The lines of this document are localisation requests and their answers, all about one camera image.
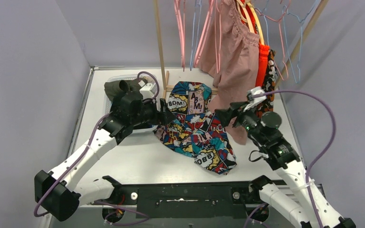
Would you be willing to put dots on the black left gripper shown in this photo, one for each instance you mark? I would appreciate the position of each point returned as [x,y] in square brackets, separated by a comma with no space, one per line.
[162,111]

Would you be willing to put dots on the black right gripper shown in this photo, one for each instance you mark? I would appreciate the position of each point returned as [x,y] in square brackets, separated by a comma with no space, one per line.
[235,109]

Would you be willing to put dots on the comic print shorts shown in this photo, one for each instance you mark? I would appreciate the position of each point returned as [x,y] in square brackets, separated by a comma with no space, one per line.
[196,132]

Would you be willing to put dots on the olive green shorts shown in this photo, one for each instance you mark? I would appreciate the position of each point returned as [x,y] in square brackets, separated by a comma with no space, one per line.
[119,87]

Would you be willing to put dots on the thick pink plastic hanger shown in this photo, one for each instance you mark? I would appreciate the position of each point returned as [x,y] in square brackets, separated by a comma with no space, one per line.
[204,33]

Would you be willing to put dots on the thin blue wire hanger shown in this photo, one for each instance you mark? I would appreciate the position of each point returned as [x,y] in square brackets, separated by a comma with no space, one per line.
[195,31]

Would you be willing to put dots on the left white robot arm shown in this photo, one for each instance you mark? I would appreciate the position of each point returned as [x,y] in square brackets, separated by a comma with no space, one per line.
[60,192]

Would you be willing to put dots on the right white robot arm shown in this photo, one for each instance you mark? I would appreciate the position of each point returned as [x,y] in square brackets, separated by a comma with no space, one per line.
[310,209]

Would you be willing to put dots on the black orange patterned shorts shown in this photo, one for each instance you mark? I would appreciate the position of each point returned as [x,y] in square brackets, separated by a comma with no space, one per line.
[268,85]

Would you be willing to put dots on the dusty pink shorts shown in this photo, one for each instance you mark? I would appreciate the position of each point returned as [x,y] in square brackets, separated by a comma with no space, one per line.
[239,58]

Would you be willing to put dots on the orange red shorts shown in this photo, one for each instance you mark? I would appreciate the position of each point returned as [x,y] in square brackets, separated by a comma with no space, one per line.
[249,17]

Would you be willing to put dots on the white perforated plastic basket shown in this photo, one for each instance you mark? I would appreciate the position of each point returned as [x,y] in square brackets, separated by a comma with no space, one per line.
[127,109]

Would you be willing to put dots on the wooden clothes rack frame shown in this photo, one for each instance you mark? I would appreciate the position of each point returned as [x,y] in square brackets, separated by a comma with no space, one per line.
[169,41]

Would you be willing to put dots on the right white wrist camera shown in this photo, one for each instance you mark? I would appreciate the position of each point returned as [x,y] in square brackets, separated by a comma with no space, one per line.
[254,97]

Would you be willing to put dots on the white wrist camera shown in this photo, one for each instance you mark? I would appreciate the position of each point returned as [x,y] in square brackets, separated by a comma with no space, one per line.
[148,90]
[254,97]

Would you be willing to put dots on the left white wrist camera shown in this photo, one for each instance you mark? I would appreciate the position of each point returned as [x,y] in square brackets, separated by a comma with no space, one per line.
[148,90]

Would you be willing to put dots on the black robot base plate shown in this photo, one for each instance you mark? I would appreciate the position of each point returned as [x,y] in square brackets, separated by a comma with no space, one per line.
[184,200]

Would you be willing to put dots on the empty blue wire hanger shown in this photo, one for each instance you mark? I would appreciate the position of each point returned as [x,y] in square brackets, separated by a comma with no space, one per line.
[295,24]

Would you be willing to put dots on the empty pink wire hanger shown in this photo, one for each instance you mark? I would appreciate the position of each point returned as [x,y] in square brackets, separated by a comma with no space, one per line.
[272,14]

